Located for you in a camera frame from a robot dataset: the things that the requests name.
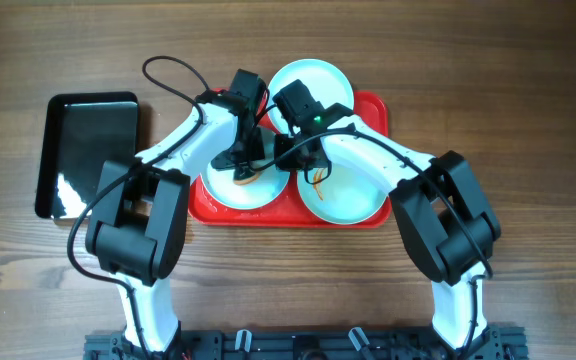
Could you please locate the red plastic tray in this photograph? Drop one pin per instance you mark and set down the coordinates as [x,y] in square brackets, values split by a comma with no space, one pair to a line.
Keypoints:
[288,209]

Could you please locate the light blue plate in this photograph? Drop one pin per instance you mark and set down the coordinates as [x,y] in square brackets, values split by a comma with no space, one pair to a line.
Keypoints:
[260,191]
[325,82]
[343,197]

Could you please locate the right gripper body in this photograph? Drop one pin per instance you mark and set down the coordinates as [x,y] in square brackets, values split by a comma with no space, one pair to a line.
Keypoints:
[297,157]

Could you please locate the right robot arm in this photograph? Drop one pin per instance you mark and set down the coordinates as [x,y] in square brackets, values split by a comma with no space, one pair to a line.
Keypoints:
[445,221]

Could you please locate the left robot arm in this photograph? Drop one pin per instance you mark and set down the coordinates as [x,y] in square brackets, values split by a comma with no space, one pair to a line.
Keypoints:
[137,222]

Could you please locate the black rectangular tray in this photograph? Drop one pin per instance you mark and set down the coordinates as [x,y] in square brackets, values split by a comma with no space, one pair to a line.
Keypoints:
[82,131]

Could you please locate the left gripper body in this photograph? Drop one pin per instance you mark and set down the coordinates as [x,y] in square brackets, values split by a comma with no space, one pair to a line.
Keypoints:
[240,156]

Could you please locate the green and orange sponge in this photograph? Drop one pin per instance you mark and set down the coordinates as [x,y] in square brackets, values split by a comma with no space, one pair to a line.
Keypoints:
[243,175]

